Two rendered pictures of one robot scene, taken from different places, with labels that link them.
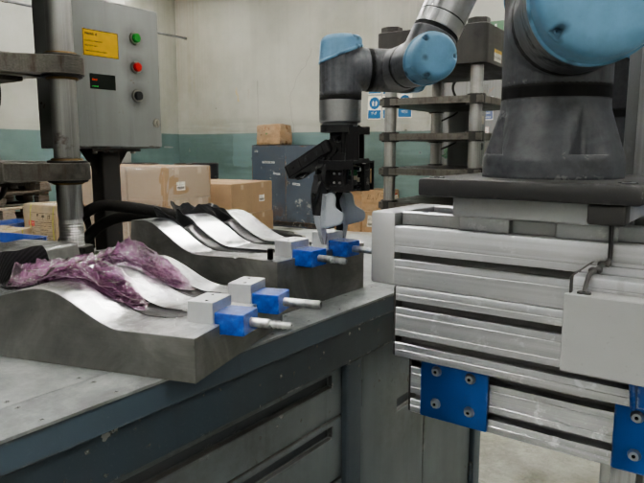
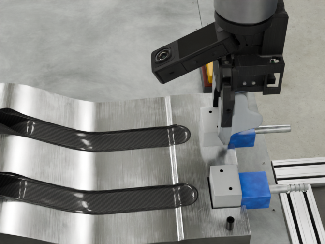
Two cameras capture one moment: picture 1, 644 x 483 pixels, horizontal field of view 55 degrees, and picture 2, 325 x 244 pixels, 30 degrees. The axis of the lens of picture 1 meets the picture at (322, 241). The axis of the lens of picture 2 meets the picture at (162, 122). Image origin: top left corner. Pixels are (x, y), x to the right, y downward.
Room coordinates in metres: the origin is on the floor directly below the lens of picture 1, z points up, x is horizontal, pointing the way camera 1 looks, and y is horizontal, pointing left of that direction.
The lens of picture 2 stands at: (0.71, 0.42, 1.55)
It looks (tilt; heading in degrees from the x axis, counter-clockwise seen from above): 47 degrees down; 321
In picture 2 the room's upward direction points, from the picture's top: 1 degrees counter-clockwise
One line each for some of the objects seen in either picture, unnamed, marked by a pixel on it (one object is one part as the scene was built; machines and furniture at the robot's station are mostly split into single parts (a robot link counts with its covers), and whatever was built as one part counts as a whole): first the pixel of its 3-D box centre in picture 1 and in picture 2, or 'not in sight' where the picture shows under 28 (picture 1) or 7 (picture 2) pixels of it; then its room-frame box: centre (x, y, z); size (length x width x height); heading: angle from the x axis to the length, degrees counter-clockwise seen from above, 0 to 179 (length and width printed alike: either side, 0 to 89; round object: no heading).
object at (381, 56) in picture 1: (398, 69); not in sight; (1.12, -0.13, 1.21); 0.11 x 0.11 x 0.08; 14
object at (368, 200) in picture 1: (366, 198); not in sight; (8.01, -0.59, 0.42); 0.86 x 0.33 x 0.83; 58
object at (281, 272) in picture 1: (224, 249); (61, 176); (1.22, 0.20, 0.87); 0.50 x 0.26 x 0.14; 54
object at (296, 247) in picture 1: (313, 257); (259, 190); (1.01, 0.01, 0.89); 0.13 x 0.05 x 0.05; 54
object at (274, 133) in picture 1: (274, 134); not in sight; (8.67, 0.66, 1.26); 0.42 x 0.33 x 0.29; 58
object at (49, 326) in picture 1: (91, 295); not in sight; (0.88, 0.34, 0.86); 0.50 x 0.26 x 0.11; 71
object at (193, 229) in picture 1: (225, 226); (67, 159); (1.20, 0.19, 0.92); 0.35 x 0.16 x 0.09; 54
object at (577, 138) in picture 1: (553, 132); not in sight; (0.70, -0.26, 1.09); 0.15 x 0.15 x 0.10
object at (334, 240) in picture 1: (348, 247); (245, 130); (1.10, -0.05, 0.89); 0.13 x 0.05 x 0.05; 54
